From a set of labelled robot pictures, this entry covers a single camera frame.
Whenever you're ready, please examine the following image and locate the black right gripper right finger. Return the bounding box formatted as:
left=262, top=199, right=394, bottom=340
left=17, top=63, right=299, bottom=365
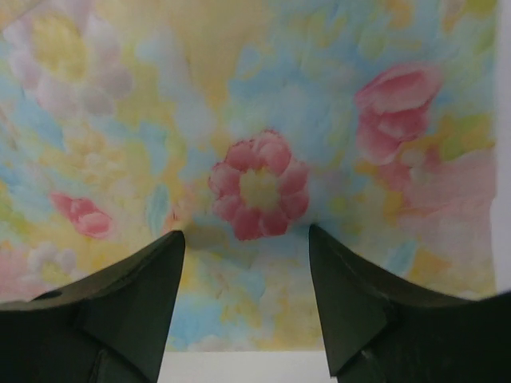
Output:
left=308, top=226, right=510, bottom=382

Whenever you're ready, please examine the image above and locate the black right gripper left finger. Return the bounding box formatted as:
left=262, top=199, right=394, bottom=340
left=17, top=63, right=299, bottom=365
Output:
left=1, top=231, right=185, bottom=382

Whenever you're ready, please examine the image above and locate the pastel floral skirt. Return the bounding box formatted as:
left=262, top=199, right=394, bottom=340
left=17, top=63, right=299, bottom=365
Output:
left=1, top=1, right=499, bottom=351

